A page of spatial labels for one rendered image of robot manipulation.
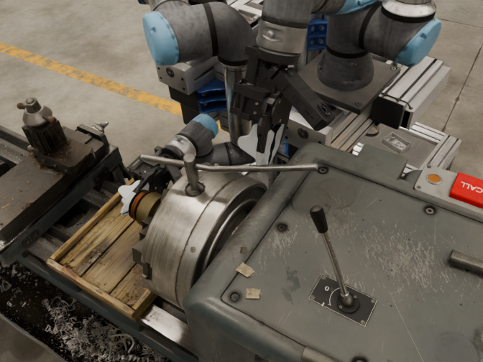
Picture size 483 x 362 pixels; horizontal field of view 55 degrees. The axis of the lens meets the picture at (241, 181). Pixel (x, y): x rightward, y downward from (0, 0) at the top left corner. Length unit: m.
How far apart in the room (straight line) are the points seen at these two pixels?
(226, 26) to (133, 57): 2.74
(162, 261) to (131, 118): 2.30
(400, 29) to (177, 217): 0.63
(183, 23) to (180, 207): 0.40
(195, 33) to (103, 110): 2.29
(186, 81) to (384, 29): 0.63
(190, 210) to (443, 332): 0.47
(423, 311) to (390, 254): 0.11
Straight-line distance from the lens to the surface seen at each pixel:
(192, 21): 1.06
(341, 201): 0.87
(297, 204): 0.86
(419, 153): 2.56
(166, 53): 1.06
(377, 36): 1.16
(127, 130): 3.07
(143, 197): 1.10
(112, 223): 1.38
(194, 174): 0.88
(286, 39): 0.74
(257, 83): 0.79
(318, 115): 0.75
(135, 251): 0.99
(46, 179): 1.45
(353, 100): 1.24
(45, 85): 3.71
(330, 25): 1.23
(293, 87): 0.76
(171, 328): 1.18
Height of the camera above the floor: 1.91
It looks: 47 degrees down
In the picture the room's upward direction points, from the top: 5 degrees counter-clockwise
